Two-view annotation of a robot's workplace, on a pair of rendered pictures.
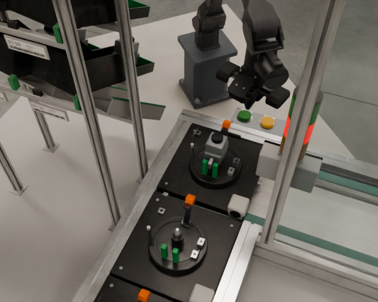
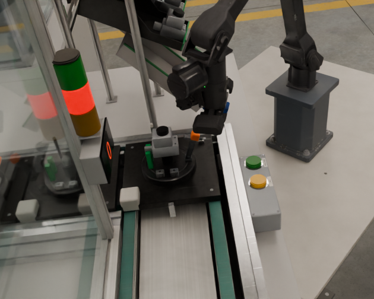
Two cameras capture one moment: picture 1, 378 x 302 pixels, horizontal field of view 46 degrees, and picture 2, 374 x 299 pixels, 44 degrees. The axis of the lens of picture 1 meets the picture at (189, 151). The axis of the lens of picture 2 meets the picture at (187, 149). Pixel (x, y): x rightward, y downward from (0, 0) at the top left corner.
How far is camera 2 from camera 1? 1.06 m
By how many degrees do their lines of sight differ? 48
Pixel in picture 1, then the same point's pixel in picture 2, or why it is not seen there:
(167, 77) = not seen: hidden behind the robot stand
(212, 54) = (288, 92)
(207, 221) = (104, 186)
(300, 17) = not seen: outside the picture
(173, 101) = (263, 128)
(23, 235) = not seen: hidden behind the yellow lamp
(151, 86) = (269, 108)
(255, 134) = (235, 180)
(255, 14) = (203, 16)
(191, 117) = (225, 132)
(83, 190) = (127, 127)
